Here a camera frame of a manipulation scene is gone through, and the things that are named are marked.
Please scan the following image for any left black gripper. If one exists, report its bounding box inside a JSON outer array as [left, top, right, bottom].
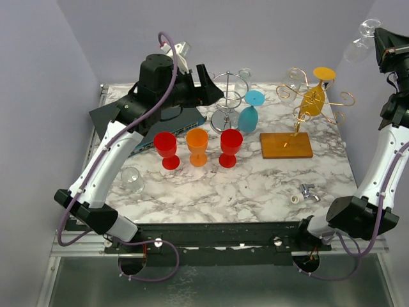
[[158, 64, 225, 111]]

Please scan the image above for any orange wine glass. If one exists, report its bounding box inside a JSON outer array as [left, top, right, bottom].
[[186, 128, 208, 167]]

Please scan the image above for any red wine glass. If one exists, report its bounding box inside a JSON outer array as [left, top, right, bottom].
[[153, 132, 180, 170], [219, 129, 243, 168]]

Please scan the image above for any yellow wine glass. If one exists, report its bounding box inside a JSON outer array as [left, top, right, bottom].
[[300, 67, 336, 117]]

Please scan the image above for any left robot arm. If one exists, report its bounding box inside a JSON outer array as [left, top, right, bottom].
[[54, 54, 223, 253]]

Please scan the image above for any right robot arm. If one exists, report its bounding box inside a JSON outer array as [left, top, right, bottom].
[[294, 28, 408, 256]]

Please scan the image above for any clear glass on silver rack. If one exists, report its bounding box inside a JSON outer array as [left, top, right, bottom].
[[235, 68, 252, 97]]

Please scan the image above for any blue wine glass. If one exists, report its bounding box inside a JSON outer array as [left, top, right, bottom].
[[238, 90, 265, 133]]

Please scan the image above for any clear ribbed wine glass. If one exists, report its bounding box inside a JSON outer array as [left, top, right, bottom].
[[277, 68, 303, 103]]

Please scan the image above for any clear glass tumbler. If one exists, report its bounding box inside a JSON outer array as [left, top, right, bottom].
[[120, 167, 144, 193]]

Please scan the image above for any chrome faucet tap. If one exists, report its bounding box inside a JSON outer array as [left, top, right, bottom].
[[300, 184, 321, 202]]

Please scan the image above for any silver wire glass rack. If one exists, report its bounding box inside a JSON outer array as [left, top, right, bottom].
[[209, 71, 244, 134]]

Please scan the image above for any black network switch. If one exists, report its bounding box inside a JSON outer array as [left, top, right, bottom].
[[89, 103, 207, 157]]

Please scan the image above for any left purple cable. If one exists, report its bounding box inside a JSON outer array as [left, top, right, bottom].
[[56, 31, 180, 284]]

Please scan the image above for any purple cable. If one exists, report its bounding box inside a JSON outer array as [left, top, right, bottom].
[[56, 31, 180, 284], [297, 140, 409, 282]]

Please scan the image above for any gold wire glass rack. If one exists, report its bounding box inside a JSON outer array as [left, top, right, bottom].
[[260, 69, 355, 159]]

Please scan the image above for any black mounting rail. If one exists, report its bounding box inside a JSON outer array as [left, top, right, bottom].
[[105, 221, 326, 267]]

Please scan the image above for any aluminium frame rail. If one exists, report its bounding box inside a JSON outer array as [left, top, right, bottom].
[[50, 232, 144, 258]]

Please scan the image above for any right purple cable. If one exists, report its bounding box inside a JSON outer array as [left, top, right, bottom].
[[297, 140, 409, 282]]

